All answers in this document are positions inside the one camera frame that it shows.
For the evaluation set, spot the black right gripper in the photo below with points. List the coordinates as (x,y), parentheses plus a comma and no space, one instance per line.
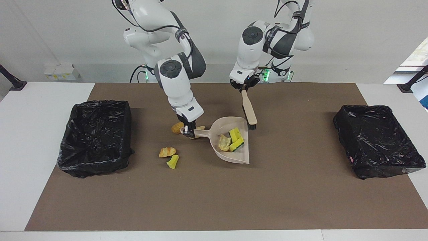
(187,123)

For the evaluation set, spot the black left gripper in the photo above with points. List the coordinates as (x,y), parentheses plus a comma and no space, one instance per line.
(245,84)

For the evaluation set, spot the brown oval bread roll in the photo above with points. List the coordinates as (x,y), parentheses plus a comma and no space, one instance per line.
(176,128)

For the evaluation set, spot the beige hand brush black bristles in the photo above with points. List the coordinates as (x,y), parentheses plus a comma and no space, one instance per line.
(249,107)

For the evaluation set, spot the golden croissant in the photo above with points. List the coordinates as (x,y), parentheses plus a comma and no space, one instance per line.
(167,152)

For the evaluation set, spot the small yellow green sponge piece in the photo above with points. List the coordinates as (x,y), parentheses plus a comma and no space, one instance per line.
(173,162)

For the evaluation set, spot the beige plastic dustpan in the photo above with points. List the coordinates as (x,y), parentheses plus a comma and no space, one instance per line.
(224,125)

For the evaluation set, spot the striped shell-shaped pastry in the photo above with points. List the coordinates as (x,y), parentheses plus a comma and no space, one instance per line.
(224,143)

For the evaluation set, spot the notched yellow sponge piece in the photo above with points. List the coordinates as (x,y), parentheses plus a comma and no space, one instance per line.
(236,144)

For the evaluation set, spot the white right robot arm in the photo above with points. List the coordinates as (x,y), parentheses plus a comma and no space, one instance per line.
(174,83)

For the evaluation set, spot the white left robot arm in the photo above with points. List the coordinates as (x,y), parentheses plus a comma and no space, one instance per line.
(250,50)

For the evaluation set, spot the bin lined with black bag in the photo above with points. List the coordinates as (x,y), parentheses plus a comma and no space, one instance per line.
(93,140)
(378,140)

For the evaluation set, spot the brown table mat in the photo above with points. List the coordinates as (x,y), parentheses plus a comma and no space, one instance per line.
(214,207)

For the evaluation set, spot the black clamp stand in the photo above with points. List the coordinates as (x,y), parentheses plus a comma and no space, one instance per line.
(15,84)
(406,87)

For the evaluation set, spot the white wall power box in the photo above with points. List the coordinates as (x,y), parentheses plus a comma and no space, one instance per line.
(62,73)

